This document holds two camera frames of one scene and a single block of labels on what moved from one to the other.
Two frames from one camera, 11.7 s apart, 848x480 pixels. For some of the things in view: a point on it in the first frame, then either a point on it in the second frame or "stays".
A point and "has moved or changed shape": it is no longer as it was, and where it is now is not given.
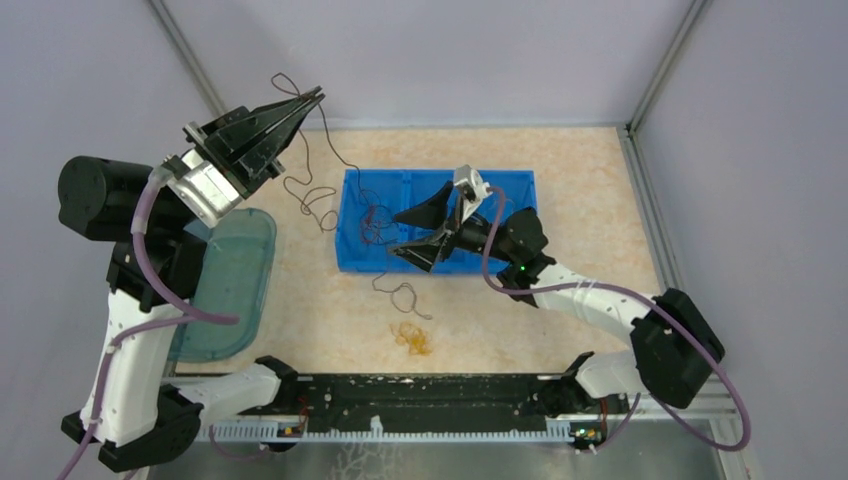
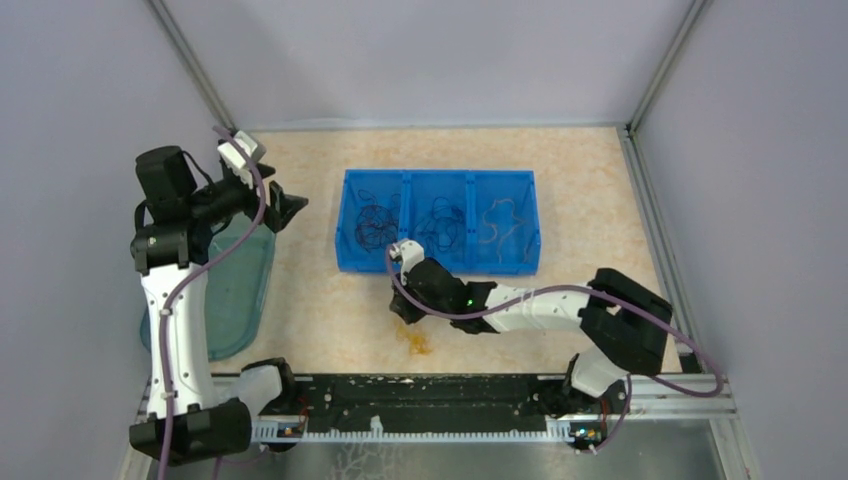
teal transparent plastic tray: [233, 272] stays
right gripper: [430, 213] -> [400, 304]
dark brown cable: [376, 219] has moved or changed shape
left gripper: [248, 136] -> [282, 207]
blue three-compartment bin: [367, 203] stays
